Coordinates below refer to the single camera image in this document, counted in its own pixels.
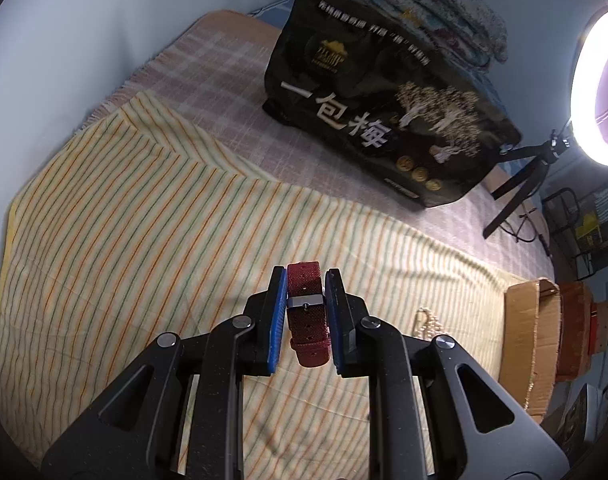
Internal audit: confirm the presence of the yellow box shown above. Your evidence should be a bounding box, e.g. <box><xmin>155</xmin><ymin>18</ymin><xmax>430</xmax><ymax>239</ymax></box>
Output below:
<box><xmin>576</xmin><ymin>210</ymin><xmax>599</xmax><ymax>251</ymax></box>

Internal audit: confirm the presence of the white pearl necklace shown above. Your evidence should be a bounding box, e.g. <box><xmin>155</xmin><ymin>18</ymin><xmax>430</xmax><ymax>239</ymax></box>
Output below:
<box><xmin>415</xmin><ymin>307</ymin><xmax>449</xmax><ymax>346</ymax></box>

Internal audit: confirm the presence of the white ring light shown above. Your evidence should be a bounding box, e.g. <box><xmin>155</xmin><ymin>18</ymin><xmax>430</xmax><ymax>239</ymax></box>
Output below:
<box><xmin>570</xmin><ymin>7</ymin><xmax>608</xmax><ymax>170</ymax></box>

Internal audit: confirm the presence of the black metal clothes rack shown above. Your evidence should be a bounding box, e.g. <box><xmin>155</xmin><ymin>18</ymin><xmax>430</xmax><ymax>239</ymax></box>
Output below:
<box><xmin>541</xmin><ymin>187</ymin><xmax>599</xmax><ymax>281</ymax></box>

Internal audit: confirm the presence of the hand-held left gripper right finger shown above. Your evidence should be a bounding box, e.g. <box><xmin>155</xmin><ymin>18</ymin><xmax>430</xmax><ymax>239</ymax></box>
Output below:
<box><xmin>324</xmin><ymin>268</ymin><xmax>570</xmax><ymax>480</ymax></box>

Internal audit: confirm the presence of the yellow striped blanket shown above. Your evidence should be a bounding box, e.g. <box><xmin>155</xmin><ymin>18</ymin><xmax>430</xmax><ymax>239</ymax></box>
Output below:
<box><xmin>0</xmin><ymin>91</ymin><xmax>554</xmax><ymax>480</ymax></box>

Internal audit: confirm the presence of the black tripod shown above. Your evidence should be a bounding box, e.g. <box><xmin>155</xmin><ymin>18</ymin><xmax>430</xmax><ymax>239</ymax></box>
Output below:
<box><xmin>482</xmin><ymin>130</ymin><xmax>572</xmax><ymax>238</ymax></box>

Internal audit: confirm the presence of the pink plaid blanket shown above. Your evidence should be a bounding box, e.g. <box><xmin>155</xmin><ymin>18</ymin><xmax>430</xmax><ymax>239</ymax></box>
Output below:
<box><xmin>73</xmin><ymin>10</ymin><xmax>557</xmax><ymax>281</ymax></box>

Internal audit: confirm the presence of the black printed snack bag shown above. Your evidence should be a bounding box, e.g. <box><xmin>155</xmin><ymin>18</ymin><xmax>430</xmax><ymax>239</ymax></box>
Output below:
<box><xmin>262</xmin><ymin>0</ymin><xmax>523</xmax><ymax>209</ymax></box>

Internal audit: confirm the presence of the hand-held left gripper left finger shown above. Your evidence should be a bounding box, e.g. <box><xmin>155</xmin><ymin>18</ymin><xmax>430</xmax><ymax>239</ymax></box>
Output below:
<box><xmin>41</xmin><ymin>266</ymin><xmax>289</xmax><ymax>480</ymax></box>

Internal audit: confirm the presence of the folded floral quilt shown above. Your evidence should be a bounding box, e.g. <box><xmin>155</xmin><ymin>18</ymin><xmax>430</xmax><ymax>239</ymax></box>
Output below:
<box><xmin>336</xmin><ymin>0</ymin><xmax>509</xmax><ymax>68</ymax></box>

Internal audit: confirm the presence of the orange cardboard box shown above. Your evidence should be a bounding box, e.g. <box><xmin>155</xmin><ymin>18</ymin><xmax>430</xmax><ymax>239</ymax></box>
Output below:
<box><xmin>556</xmin><ymin>281</ymin><xmax>597</xmax><ymax>383</ymax></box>

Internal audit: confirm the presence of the red woven watch strap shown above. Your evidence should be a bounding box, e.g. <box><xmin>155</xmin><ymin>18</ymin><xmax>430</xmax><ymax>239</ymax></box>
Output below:
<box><xmin>285</xmin><ymin>261</ymin><xmax>332</xmax><ymax>368</ymax></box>

